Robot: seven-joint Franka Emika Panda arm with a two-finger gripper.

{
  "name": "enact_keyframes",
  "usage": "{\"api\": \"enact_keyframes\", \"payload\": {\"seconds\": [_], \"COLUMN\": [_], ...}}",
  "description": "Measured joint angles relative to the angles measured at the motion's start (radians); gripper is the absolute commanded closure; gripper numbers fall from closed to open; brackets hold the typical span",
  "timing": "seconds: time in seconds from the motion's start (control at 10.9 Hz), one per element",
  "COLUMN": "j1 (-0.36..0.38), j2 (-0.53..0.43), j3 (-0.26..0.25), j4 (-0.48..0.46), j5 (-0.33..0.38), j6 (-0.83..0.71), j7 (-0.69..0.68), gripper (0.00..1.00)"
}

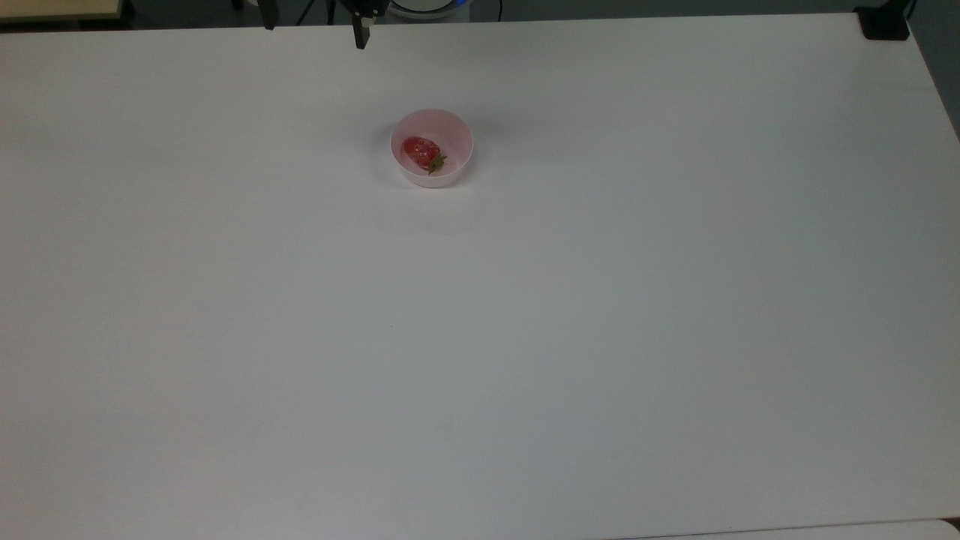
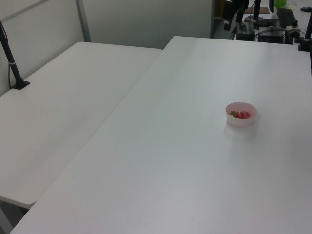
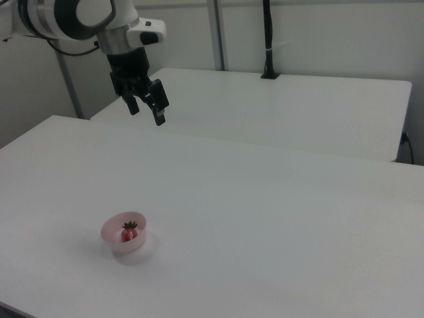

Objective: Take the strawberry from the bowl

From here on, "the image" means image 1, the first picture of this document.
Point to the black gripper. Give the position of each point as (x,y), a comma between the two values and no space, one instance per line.
(367,7)

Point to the red toy strawberry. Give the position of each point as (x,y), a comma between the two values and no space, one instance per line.
(420,150)

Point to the pink translucent plastic bowl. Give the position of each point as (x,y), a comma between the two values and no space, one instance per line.
(450,161)

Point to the black stand leg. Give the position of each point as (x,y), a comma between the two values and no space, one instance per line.
(268,15)

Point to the light wooden desk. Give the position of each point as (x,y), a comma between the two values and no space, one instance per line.
(60,7)

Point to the black pole with clamp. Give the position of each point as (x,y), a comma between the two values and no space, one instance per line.
(885,22)

